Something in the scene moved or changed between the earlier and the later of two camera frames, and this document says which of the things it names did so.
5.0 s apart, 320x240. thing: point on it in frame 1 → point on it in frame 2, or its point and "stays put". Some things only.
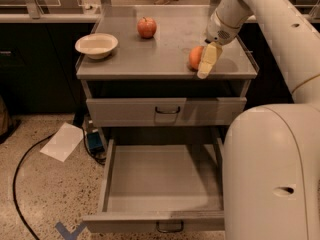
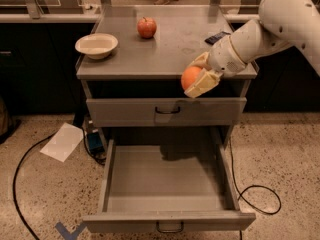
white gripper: (219, 31) → (224, 59)
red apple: (146, 27) stays put
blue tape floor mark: (74, 234) stays put
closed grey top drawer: (162, 112) stays put
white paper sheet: (63, 142) stays put
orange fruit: (195, 56) → (189, 75)
